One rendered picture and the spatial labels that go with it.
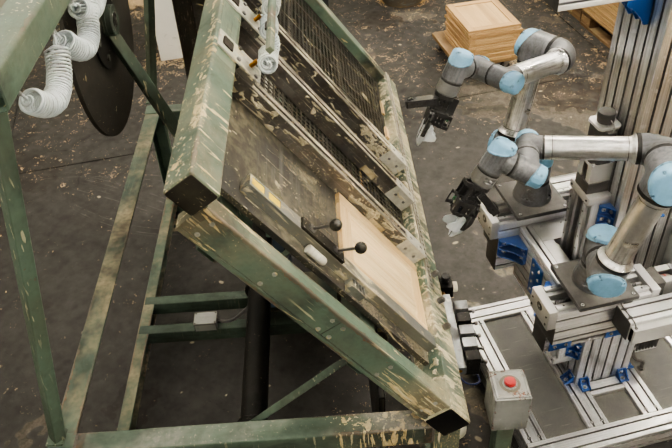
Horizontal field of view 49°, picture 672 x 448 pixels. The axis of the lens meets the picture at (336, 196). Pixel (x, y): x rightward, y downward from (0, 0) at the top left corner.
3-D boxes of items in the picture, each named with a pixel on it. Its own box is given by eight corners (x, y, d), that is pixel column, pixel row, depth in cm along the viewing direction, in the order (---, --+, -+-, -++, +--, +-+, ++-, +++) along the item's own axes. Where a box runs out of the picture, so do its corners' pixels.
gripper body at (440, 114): (446, 133, 249) (460, 102, 243) (422, 125, 247) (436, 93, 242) (443, 123, 255) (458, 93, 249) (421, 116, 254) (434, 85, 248)
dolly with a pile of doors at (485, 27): (518, 71, 577) (524, 23, 551) (455, 81, 569) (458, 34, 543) (488, 37, 624) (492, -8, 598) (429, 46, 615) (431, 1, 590)
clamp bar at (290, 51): (394, 177, 333) (438, 149, 324) (209, -15, 272) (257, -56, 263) (392, 164, 341) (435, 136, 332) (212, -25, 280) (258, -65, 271)
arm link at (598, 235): (615, 249, 254) (623, 219, 245) (619, 276, 243) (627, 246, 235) (580, 245, 256) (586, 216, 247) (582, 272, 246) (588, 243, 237)
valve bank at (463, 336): (489, 400, 274) (494, 360, 259) (451, 403, 274) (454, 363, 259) (464, 302, 313) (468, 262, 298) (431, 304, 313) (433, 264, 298)
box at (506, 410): (526, 430, 244) (532, 397, 233) (490, 432, 244) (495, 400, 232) (517, 400, 253) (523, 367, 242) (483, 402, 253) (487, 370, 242)
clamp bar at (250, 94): (411, 268, 287) (463, 239, 278) (193, 62, 226) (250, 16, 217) (408, 251, 294) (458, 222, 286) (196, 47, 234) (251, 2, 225)
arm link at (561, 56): (585, 74, 268) (508, 104, 238) (559, 64, 274) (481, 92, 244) (594, 44, 262) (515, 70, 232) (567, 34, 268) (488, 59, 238)
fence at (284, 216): (427, 352, 255) (436, 347, 253) (239, 190, 206) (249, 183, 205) (425, 341, 259) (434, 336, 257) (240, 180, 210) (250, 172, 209)
